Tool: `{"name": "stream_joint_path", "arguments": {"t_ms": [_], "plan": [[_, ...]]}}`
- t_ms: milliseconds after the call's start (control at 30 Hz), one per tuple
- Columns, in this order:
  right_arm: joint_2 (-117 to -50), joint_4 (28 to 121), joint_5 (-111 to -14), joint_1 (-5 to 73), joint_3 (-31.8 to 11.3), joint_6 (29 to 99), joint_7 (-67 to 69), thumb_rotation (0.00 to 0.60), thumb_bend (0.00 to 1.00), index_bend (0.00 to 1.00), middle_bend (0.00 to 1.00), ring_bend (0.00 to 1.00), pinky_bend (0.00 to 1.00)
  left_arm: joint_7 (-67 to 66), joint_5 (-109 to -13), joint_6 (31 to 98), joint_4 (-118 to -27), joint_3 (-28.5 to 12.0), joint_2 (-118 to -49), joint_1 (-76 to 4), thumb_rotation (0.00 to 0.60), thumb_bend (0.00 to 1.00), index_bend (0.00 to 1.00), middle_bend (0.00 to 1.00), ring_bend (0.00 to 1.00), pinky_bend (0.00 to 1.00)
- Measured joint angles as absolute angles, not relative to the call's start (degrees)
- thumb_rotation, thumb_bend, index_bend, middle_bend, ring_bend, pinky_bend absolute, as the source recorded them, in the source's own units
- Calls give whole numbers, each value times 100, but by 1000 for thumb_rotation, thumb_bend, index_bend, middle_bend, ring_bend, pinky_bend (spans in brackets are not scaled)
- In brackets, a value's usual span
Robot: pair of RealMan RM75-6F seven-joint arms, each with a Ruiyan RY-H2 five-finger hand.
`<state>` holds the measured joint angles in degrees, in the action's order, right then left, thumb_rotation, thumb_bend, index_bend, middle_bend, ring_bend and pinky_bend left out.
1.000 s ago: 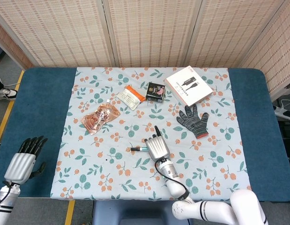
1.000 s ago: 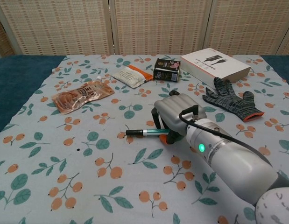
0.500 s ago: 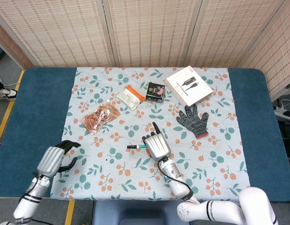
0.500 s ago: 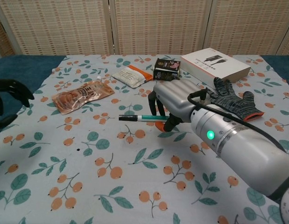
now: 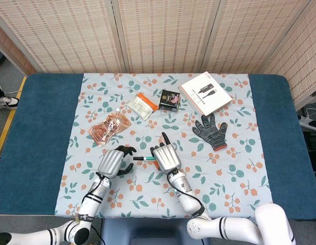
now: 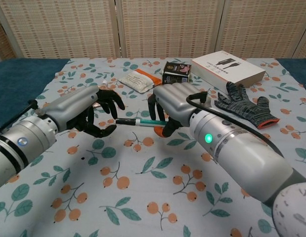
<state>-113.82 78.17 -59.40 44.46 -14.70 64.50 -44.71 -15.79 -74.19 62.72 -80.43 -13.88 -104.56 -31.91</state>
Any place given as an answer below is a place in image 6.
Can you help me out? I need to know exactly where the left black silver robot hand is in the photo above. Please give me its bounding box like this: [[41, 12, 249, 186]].
[[43, 86, 126, 138]]

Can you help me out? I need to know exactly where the grey knit work glove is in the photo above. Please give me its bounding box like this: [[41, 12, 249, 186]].
[[214, 81, 281, 130]]

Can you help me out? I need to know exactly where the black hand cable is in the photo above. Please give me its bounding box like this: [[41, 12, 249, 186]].
[[186, 91, 284, 158], [18, 99, 44, 117]]

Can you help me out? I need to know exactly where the teal and white tube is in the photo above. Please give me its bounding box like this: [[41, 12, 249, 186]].
[[134, 118, 168, 128]]

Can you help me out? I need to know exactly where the white cable product box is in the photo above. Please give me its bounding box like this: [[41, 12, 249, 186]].
[[191, 50, 266, 88]]

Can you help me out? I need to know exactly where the floral print tablecloth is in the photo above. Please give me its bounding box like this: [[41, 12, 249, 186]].
[[0, 58, 306, 237]]

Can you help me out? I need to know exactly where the small black printed box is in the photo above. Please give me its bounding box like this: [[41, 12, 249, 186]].
[[162, 61, 193, 86]]

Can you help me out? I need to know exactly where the white packet with orange edge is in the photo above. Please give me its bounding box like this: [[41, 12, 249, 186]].
[[117, 69, 162, 94]]

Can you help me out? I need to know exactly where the black marker cap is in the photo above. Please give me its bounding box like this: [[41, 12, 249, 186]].
[[115, 118, 136, 125]]

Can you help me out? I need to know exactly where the woven folding screen panel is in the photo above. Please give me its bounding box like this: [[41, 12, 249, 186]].
[[119, 0, 224, 59], [292, 22, 306, 59], [0, 0, 120, 59], [220, 0, 306, 59], [0, 14, 19, 61]]

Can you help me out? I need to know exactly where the black left hand cable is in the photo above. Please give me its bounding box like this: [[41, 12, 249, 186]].
[[18, 99, 44, 117]]

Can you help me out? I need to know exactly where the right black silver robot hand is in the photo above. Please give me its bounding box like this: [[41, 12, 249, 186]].
[[147, 82, 215, 138]]

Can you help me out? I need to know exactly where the black right hand cable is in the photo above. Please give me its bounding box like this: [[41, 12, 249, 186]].
[[186, 91, 284, 158]]

